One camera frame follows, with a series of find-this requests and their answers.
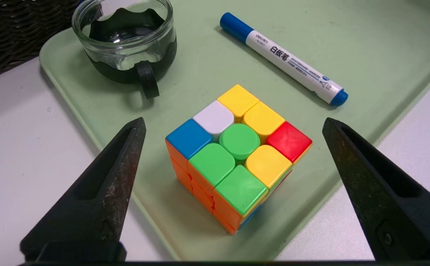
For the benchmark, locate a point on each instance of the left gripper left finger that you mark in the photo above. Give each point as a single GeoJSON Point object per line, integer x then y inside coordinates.
{"type": "Point", "coordinates": [96, 199]}

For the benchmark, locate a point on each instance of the blue capped whiteboard marker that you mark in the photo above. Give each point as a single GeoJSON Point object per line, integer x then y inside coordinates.
{"type": "Point", "coordinates": [289, 62]}

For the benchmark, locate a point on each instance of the light green plastic tray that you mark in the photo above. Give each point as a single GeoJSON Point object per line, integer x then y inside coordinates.
{"type": "Point", "coordinates": [366, 48]}

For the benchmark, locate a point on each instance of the colourful puzzle cube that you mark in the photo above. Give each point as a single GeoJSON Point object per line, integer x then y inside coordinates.
{"type": "Point", "coordinates": [237, 162]}

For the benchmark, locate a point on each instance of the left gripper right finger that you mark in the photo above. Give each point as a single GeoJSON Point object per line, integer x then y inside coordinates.
{"type": "Point", "coordinates": [385, 207]}

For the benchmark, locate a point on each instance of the glass cup with black holder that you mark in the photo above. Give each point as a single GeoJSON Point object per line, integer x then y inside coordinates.
{"type": "Point", "coordinates": [126, 62]}

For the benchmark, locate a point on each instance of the dark brown wicker basket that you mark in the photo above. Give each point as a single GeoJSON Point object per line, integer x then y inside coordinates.
{"type": "Point", "coordinates": [12, 33]}

